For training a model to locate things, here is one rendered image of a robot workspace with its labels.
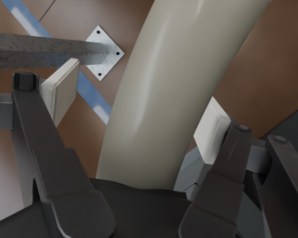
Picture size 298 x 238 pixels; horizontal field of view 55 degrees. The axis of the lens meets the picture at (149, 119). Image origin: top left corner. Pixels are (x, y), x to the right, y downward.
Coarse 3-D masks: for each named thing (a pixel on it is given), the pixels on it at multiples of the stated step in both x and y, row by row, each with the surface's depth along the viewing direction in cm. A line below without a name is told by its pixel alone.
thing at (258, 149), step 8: (232, 120) 18; (256, 144) 15; (264, 144) 15; (256, 152) 15; (264, 152) 15; (248, 160) 15; (256, 160) 15; (264, 160) 15; (248, 168) 15; (256, 168) 15; (264, 168) 15
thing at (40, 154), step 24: (24, 72) 14; (24, 96) 13; (24, 120) 11; (48, 120) 11; (24, 144) 10; (48, 144) 10; (24, 168) 10; (48, 168) 8; (72, 168) 8; (24, 192) 10; (48, 192) 7; (72, 192) 7; (96, 192) 7; (48, 216) 6; (72, 216) 6; (96, 216) 6
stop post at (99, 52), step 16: (96, 32) 144; (0, 48) 82; (16, 48) 87; (32, 48) 94; (48, 48) 102; (64, 48) 112; (80, 48) 124; (96, 48) 138; (112, 48) 144; (0, 64) 86; (16, 64) 92; (32, 64) 99; (48, 64) 108; (80, 64) 130; (96, 64) 145; (112, 64) 146
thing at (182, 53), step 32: (160, 0) 8; (192, 0) 7; (224, 0) 7; (256, 0) 7; (160, 32) 8; (192, 32) 8; (224, 32) 8; (128, 64) 9; (160, 64) 8; (192, 64) 8; (224, 64) 8; (128, 96) 9; (160, 96) 8; (192, 96) 8; (128, 128) 9; (160, 128) 9; (192, 128) 9; (128, 160) 9; (160, 160) 9
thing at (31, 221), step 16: (112, 192) 8; (128, 192) 8; (144, 192) 9; (160, 192) 9; (176, 192) 9; (32, 208) 7; (112, 208) 8; (128, 208) 8; (144, 208) 8; (160, 208) 8; (176, 208) 8; (0, 224) 6; (16, 224) 7; (32, 224) 7; (128, 224) 7; (144, 224) 7; (160, 224) 8; (176, 224) 8
